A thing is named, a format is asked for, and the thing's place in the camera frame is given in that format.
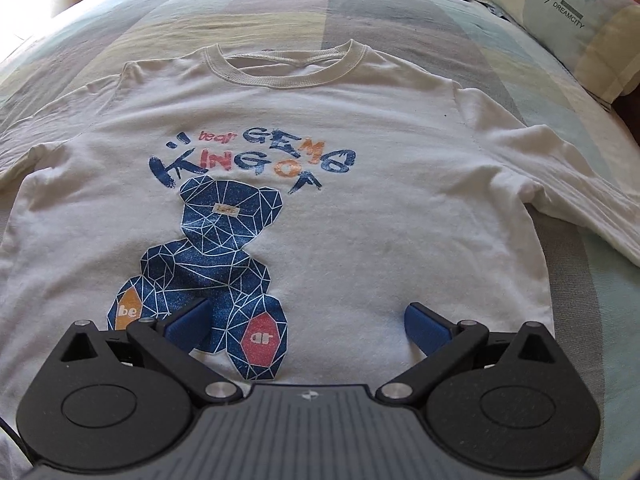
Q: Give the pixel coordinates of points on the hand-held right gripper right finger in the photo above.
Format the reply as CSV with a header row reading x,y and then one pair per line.
x,y
425,330

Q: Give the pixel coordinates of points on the white long-sleeve shirt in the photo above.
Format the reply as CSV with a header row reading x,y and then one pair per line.
x,y
390,200

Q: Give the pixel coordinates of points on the large pastel printed pillow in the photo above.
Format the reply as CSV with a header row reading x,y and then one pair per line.
x,y
565,15

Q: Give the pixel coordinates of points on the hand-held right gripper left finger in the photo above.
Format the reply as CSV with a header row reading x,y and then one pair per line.
x,y
192,327

